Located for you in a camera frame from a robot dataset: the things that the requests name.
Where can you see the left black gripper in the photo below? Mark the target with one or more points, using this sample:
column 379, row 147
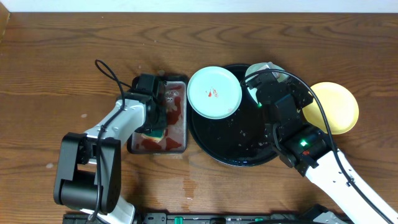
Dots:
column 158, row 113

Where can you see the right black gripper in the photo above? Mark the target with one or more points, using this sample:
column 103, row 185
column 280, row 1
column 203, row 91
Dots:
column 288, row 88

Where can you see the green yellow sponge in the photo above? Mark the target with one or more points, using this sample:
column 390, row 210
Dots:
column 155, row 135

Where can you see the light blue plate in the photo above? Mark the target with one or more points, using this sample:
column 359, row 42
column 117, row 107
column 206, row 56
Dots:
column 214, row 92
column 252, row 92

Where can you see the yellow plate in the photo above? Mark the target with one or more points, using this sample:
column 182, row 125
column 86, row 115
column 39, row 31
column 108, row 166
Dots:
column 339, row 104

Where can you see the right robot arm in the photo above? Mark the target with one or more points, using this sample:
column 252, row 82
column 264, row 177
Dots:
column 311, row 151

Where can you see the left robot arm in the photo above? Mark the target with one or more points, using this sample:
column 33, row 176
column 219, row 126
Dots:
column 88, row 175

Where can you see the black rectangular soapy tray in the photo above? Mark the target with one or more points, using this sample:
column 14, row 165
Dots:
column 175, row 138

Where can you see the black round tray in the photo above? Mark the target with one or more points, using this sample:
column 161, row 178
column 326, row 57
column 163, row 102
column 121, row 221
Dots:
column 237, row 140

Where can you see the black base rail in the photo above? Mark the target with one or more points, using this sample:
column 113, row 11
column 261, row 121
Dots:
column 163, row 218

